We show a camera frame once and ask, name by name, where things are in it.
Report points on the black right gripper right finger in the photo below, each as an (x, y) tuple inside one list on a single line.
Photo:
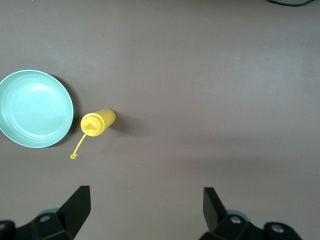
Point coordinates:
[(215, 215)]

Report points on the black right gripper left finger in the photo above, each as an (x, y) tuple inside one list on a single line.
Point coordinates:
[(75, 212)]

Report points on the yellow mustard squeeze bottle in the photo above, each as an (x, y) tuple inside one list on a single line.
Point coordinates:
[(100, 121)]

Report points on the mint green plate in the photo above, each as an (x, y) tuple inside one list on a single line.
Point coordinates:
[(35, 110)]

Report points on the brown table cover sheet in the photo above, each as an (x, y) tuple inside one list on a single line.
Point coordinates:
[(200, 100)]

